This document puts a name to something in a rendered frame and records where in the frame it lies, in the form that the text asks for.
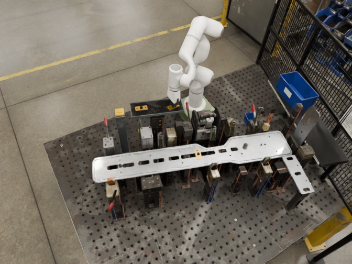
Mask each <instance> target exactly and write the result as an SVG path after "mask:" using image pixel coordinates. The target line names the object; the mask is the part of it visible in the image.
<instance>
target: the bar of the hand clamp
mask: <svg viewBox="0 0 352 264"><path fill-rule="evenodd" d="M263 109H264V108H263V107H258V108H257V112H256V116H255V120H254V125H256V122H257V124H258V125H257V127H259V123H260V120H261V117H262V114H264V110H263ZM254 128H255V126H254Z"/></svg>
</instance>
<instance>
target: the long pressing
mask: <svg viewBox="0 0 352 264"><path fill-rule="evenodd" d="M244 143H247V144H248V147H247V149H243V144H244ZM261 144H262V146H261ZM264 144H266V145H264ZM235 147H236V148H237V149H238V150H237V151H231V148H235ZM195 149H199V150H200V152H207V151H214V152H215V154H213V155H205V156H202V159H200V160H197V158H196V157H192V158H185V159H182V158H181V156H182V155H189V154H193V153H195V151H194V150H195ZM221 149H226V152H224V153H219V151H218V150H221ZM179 151H180V152H179ZM276 151H277V152H276ZM150 155H151V156H150ZM230 155H231V156H230ZM290 155H292V150H291V148H290V146H289V145H288V143H287V141H286V139H285V137H284V135H283V134H282V132H280V131H270V132H265V133H258V134H251V135H243V136H236V137H230V138H228V140H227V141H226V143H225V144H224V145H222V146H216V147H209V148H205V147H203V146H201V145H199V144H189V145H182V146H175V147H168V148H160V149H153V150H146V151H139V152H131V153H124V154H119V155H112V156H105V157H98V158H95V159H94V160H93V162H92V175H93V181H94V182H95V183H103V182H108V181H107V179H108V178H114V181H115V180H122V179H129V178H135V177H142V176H146V175H153V174H160V173H166V172H172V171H179V170H185V169H192V168H199V167H205V166H210V165H211V163H212V162H215V161H216V162H217V164H222V163H235V164H244V163H251V162H257V161H261V160H262V159H263V158H264V157H266V156H270V158H271V159H276V158H282V157H284V156H290ZM175 156H179V159H178V160H171V161H169V157H175ZM161 158H163V159H164V162H158V163H154V161H153V160H154V159H161ZM147 160H148V161H149V164H144V165H139V164H138V162H140V161H147ZM182 162H183V163H182ZM120 163H121V164H122V165H123V164H126V163H134V166H133V167H126V168H124V167H123V166H122V167H121V168H119V164H120ZM115 165H118V169H113V170H108V169H107V167H108V166H115Z"/></svg>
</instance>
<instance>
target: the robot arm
mask: <svg viewBox="0 0 352 264"><path fill-rule="evenodd" d="M223 31H224V27H223V25H222V24H221V23H220V22H218V21H215V20H213V19H210V18H207V17H205V16H199V17H195V18H194V19H193V20H192V22H191V27H190V29H189V31H188V33H187V35H186V38H185V40H184V42H183V44H182V47H181V49H180V51H179V57H180V58H181V59H182V60H184V61H185V62H186V63H187V66H186V67H185V70H184V73H185V74H184V73H183V72H182V70H183V68H182V67H181V66H180V65H179V64H172V65H170V66H169V82H168V93H167V95H168V97H169V99H170V101H171V103H170V105H172V108H174V107H176V106H177V105H179V101H180V88H181V86H183V87H190V89H189V96H188V97H187V98H186V99H185V101H184V106H185V107H186V104H185V103H186V102H188V104H189V111H193V110H196V112H197V111H202V110H203V109H204V108H205V105H206V102H205V100H204V98H203V92H204V87H205V86H207V85H209V84H210V83H211V82H212V80H213V78H214V73H213V71H211V70H210V69H208V68H205V67H203V66H200V65H198V63H201V62H203V61H205V60H206V59H207V57H208V54H209V51H210V43H209V41H208V39H207V38H206V36H205V35H208V36H211V37H214V38H217V37H220V36H221V35H222V34H223ZM194 52H195V55H194V57H193V54H194Z"/></svg>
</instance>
